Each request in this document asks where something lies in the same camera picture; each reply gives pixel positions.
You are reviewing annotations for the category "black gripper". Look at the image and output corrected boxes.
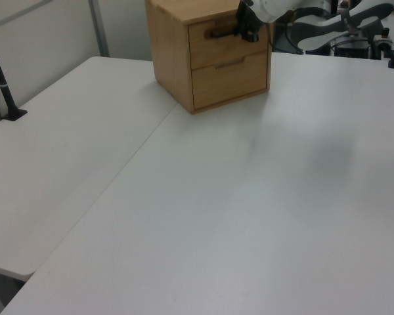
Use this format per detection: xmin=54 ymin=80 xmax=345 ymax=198
xmin=233 ymin=0 xmax=262 ymax=43

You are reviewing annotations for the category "wooden drawer with handle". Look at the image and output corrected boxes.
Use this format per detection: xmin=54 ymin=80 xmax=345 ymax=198
xmin=187 ymin=15 xmax=269 ymax=70

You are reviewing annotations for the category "wooden drawer with notch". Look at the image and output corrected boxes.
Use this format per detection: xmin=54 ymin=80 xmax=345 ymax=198
xmin=190 ymin=50 xmax=269 ymax=111

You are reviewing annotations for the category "light wooden drawer cabinet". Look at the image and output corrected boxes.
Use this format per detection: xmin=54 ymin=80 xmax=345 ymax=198
xmin=145 ymin=0 xmax=274 ymax=116

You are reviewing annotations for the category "black camera pole with base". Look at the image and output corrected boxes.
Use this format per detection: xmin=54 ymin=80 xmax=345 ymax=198
xmin=0 ymin=27 xmax=29 ymax=123

